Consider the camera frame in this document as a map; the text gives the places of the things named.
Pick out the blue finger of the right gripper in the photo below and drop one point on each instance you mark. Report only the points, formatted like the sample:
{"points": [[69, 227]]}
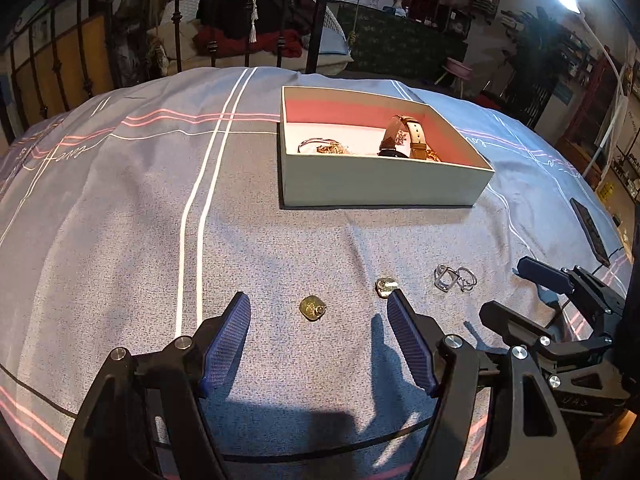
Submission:
{"points": [[514, 329], [541, 274]]}

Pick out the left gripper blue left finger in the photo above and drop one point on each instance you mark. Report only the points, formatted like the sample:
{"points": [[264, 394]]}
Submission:
{"points": [[226, 344]]}

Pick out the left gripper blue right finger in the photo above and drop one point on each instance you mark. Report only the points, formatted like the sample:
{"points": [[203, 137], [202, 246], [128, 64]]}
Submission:
{"points": [[417, 336]]}

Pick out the silver ring cluster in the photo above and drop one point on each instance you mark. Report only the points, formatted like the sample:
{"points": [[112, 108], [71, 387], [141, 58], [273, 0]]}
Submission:
{"points": [[446, 278]]}

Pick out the tan strap black wristwatch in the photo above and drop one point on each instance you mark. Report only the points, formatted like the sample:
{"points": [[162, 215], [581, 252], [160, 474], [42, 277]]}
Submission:
{"points": [[404, 137]]}

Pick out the black smartphone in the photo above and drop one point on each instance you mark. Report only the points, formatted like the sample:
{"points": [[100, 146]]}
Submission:
{"points": [[591, 232]]}

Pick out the grey-blue striped bedspread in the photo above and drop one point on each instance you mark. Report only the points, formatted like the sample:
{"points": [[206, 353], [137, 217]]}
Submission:
{"points": [[130, 219]]}

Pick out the pale green pink-lined box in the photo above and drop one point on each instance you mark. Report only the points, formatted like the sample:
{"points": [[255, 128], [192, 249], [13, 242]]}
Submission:
{"points": [[350, 149]]}

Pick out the pink round stool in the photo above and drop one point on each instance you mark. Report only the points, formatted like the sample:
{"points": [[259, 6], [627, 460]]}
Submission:
{"points": [[460, 71]]}

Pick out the dark green patterned cabinet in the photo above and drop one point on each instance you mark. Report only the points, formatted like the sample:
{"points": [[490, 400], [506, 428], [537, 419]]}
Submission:
{"points": [[384, 44]]}

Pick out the red cushion blanket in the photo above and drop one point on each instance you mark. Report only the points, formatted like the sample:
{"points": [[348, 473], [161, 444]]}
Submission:
{"points": [[210, 39]]}

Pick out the white wicker hanging chair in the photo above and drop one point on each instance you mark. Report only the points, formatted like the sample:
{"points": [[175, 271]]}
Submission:
{"points": [[230, 33]]}

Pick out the black iron bed frame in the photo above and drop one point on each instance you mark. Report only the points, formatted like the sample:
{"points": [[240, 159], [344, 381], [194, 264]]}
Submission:
{"points": [[58, 54]]}

